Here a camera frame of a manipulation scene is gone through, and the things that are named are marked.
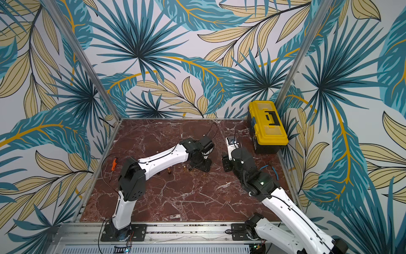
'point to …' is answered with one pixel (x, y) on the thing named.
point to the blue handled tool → (274, 170)
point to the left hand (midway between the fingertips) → (205, 170)
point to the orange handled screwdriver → (114, 163)
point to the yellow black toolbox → (267, 130)
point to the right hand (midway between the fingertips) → (228, 151)
